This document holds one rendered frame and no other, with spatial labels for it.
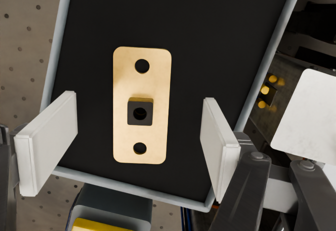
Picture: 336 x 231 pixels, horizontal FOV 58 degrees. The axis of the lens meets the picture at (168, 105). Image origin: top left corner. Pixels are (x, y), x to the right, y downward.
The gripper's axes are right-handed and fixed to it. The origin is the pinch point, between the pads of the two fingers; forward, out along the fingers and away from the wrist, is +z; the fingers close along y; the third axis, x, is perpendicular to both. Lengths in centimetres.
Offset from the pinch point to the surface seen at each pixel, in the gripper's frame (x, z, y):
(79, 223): -10.3, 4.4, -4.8
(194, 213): -23.6, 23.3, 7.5
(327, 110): -1.2, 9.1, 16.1
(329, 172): -13.6, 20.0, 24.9
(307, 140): -4.1, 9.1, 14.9
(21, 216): -47, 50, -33
